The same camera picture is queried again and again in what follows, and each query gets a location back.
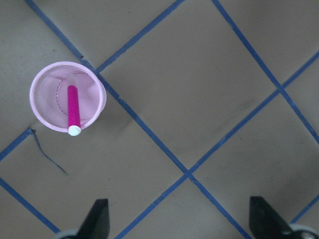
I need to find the pink highlighter pen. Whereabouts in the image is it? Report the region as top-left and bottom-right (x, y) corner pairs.
(67, 85), (82, 136)

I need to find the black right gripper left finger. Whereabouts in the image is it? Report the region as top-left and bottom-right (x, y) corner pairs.
(76, 199), (110, 239)

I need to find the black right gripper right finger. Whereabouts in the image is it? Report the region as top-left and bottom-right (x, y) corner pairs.
(250, 196), (294, 239)

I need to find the pink mesh pen cup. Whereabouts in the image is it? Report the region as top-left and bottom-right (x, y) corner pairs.
(29, 61), (107, 133)

